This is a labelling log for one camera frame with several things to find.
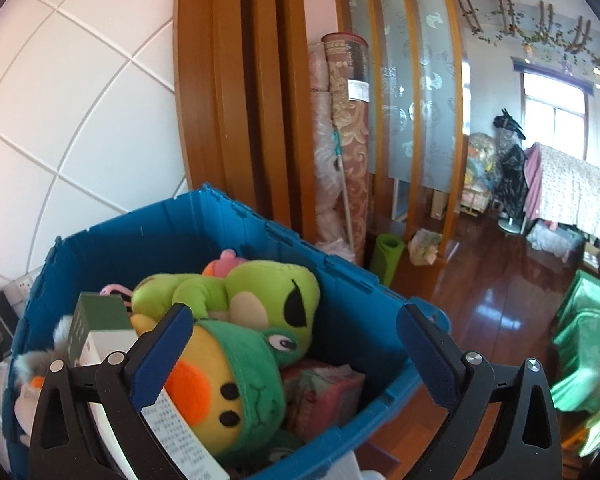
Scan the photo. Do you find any blue plastic crate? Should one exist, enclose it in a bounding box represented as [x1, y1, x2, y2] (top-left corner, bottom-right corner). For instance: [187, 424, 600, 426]
[7, 183, 451, 480]

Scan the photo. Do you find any patterned carpet roll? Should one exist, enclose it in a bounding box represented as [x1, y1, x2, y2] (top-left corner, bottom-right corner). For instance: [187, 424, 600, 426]
[321, 32, 373, 261]

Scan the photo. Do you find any yellow duck plush green hood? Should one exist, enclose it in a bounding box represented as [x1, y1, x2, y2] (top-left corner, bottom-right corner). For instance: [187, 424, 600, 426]
[130, 317, 306, 471]

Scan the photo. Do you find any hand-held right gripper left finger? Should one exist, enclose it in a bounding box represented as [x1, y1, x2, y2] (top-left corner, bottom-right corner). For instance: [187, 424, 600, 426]
[28, 303, 195, 480]

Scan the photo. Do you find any pink and green tissue packet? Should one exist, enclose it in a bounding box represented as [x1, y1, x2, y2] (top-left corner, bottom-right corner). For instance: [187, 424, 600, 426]
[282, 360, 367, 443]

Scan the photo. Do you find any black coat on stand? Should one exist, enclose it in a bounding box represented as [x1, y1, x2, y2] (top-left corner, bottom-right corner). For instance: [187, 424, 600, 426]
[492, 108, 528, 211]

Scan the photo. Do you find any hanging vine decoration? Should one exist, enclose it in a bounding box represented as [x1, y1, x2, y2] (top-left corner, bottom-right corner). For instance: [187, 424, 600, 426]
[457, 0, 600, 68]

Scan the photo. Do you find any green frog plush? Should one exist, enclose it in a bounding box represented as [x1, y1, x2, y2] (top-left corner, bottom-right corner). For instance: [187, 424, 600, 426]
[131, 259, 321, 356]

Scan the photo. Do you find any white paper bag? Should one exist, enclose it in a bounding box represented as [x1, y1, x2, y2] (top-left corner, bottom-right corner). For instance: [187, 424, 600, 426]
[407, 228, 443, 266]

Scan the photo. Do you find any wall socket panel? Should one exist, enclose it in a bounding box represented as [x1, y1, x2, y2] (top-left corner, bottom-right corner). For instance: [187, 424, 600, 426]
[2, 275, 36, 306]

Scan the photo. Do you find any pink rolled mat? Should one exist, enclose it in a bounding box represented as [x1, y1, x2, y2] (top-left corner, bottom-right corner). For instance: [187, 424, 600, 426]
[307, 42, 353, 256]

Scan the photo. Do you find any wooden partition frame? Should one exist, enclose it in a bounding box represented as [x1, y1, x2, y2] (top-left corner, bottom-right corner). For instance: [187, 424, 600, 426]
[172, 0, 468, 271]

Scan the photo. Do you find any green yoga mat roll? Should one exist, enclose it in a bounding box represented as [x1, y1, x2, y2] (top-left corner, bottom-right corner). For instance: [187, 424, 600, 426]
[369, 233, 406, 288]

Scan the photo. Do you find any green satin cloth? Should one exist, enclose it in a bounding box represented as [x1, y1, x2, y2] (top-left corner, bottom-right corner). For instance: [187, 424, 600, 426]
[550, 270, 600, 456]

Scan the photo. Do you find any colourful toy heap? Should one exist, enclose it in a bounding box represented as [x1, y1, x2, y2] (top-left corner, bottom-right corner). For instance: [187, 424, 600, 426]
[462, 132, 501, 218]

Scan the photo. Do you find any floral blanket on rack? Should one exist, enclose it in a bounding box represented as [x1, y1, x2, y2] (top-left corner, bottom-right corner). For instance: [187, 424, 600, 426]
[522, 142, 600, 246]

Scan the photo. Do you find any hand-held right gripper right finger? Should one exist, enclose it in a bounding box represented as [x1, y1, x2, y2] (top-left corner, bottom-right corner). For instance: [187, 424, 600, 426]
[395, 303, 563, 480]

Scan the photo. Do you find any white box with green end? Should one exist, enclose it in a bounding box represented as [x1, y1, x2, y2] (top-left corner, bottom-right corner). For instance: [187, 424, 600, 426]
[66, 291, 141, 368]

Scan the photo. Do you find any grey furry plush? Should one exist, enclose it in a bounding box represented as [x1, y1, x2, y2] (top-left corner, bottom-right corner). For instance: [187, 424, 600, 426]
[14, 316, 76, 386]

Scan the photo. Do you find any window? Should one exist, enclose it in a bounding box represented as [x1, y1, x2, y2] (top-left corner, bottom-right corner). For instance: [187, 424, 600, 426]
[512, 57, 596, 161]

